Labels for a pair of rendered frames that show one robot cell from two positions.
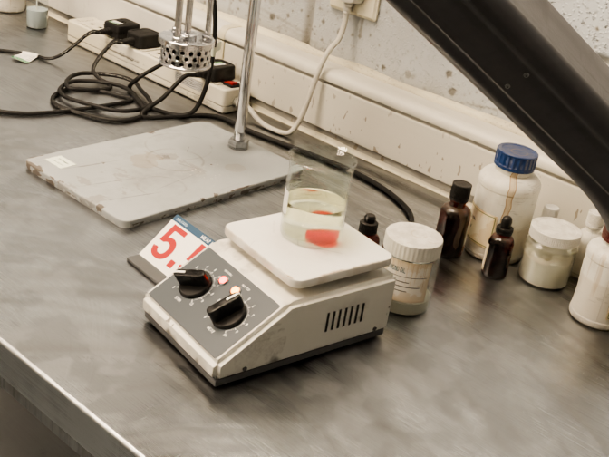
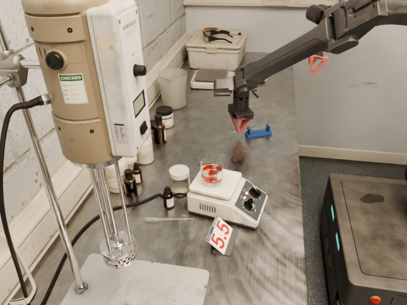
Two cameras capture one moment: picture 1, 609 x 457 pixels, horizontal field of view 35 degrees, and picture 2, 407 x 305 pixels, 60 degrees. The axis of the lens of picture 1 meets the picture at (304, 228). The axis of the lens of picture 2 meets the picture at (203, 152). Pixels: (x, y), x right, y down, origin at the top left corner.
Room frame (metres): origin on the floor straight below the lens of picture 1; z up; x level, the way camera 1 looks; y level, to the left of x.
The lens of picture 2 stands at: (1.18, 0.67, 1.43)
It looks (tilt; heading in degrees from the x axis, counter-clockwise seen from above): 33 degrees down; 243
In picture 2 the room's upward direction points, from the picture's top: 1 degrees counter-clockwise
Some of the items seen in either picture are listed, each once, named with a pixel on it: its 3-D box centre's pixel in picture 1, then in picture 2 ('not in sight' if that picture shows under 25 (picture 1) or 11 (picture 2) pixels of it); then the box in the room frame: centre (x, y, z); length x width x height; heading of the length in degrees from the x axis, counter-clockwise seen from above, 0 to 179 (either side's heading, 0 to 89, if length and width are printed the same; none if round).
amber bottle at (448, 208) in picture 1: (454, 218); (129, 183); (1.00, -0.17, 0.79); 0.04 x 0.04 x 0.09
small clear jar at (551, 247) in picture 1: (549, 253); (129, 164); (0.97, -0.28, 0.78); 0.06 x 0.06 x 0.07
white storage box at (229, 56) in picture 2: not in sight; (218, 48); (0.15, -1.13, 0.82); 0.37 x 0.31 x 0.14; 48
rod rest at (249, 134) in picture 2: not in sight; (258, 130); (0.46, -0.28, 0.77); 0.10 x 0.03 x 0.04; 168
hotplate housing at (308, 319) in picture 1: (280, 289); (224, 195); (0.78, 0.01, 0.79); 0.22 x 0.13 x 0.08; 131
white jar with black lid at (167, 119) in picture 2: not in sight; (165, 117); (0.74, -0.53, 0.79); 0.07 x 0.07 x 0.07
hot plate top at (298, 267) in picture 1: (307, 244); (215, 181); (0.80, -0.01, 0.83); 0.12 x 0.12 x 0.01; 41
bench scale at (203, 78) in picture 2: not in sight; (217, 78); (0.33, -0.82, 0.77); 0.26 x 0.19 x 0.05; 145
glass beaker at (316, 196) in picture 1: (318, 197); (211, 169); (0.82, -0.01, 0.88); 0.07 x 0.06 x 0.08; 147
